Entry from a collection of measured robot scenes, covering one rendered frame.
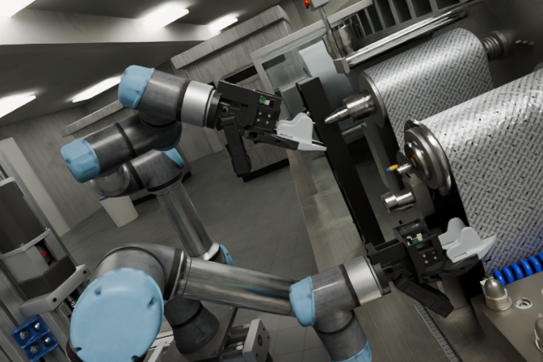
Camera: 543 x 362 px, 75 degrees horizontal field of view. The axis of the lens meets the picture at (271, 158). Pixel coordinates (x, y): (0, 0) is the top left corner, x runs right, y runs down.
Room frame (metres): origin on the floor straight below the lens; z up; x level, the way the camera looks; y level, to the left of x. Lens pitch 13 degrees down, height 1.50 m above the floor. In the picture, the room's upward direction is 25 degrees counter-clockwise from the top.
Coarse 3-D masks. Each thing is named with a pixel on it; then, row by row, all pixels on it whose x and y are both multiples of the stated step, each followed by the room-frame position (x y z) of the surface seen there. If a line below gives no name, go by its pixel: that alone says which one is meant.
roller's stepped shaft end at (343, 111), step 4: (340, 108) 0.84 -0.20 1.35; (344, 108) 0.84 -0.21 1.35; (336, 112) 0.84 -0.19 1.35; (340, 112) 0.83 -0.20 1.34; (344, 112) 0.83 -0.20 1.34; (348, 112) 0.83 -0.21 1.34; (328, 116) 0.85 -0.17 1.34; (332, 116) 0.84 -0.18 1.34; (336, 116) 0.84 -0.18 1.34; (340, 116) 0.83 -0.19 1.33; (344, 116) 0.83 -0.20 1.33; (348, 116) 0.83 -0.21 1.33; (324, 120) 0.85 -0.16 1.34; (328, 120) 0.84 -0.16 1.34; (332, 120) 0.84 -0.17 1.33; (336, 120) 0.84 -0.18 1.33; (340, 120) 0.84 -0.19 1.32
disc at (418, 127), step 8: (408, 120) 0.61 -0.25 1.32; (408, 128) 0.62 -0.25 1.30; (416, 128) 0.58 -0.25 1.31; (424, 128) 0.55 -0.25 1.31; (424, 136) 0.56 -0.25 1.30; (432, 144) 0.53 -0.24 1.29; (440, 152) 0.52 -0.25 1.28; (440, 160) 0.52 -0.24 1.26; (440, 168) 0.53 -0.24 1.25; (448, 176) 0.52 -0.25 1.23; (448, 184) 0.53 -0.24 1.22; (440, 192) 0.57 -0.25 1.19; (448, 192) 0.54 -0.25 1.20
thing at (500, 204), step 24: (504, 168) 0.52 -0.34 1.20; (528, 168) 0.52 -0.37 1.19; (480, 192) 0.53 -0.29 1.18; (504, 192) 0.52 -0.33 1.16; (528, 192) 0.52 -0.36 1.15; (480, 216) 0.53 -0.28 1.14; (504, 216) 0.52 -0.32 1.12; (528, 216) 0.52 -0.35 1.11; (504, 240) 0.52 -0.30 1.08; (528, 240) 0.52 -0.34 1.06; (504, 264) 0.53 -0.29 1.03
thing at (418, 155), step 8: (408, 144) 0.59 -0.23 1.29; (416, 144) 0.58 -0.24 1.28; (408, 152) 0.60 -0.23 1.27; (416, 152) 0.57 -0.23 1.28; (408, 160) 0.62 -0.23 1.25; (416, 160) 0.58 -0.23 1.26; (424, 160) 0.56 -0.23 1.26; (416, 168) 0.60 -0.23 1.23; (424, 168) 0.56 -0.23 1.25; (424, 176) 0.56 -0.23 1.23
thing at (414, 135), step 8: (408, 136) 0.61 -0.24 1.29; (416, 136) 0.57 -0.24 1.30; (432, 136) 0.56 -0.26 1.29; (424, 144) 0.55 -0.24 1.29; (424, 152) 0.56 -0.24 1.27; (432, 152) 0.54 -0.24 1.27; (432, 160) 0.54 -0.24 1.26; (432, 168) 0.55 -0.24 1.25; (448, 168) 0.54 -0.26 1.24; (432, 176) 0.56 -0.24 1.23; (440, 176) 0.54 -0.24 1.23; (432, 184) 0.57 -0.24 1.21; (440, 184) 0.55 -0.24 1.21
